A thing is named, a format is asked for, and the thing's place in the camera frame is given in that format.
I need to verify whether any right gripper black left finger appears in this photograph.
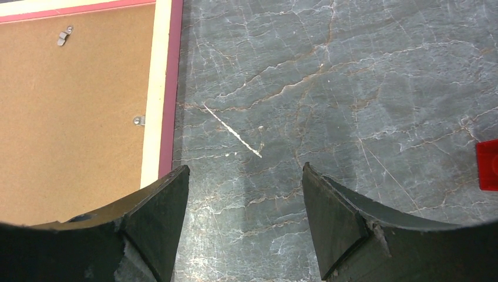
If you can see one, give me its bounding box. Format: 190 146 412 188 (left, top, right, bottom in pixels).
1 165 190 281

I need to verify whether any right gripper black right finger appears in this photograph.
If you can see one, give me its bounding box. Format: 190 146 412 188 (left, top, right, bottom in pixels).
302 163 497 281

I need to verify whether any pink wooden picture frame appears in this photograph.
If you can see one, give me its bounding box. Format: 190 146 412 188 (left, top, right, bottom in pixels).
1 1 183 188

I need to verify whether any brown cardboard backing board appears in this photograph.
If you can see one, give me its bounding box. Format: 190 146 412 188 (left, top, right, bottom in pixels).
1 4 155 225

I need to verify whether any silver metal turn clip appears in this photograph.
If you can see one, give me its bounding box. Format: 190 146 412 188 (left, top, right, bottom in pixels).
133 116 146 126

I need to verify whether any red purple toy block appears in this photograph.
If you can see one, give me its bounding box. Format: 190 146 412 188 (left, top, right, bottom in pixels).
476 139 497 191

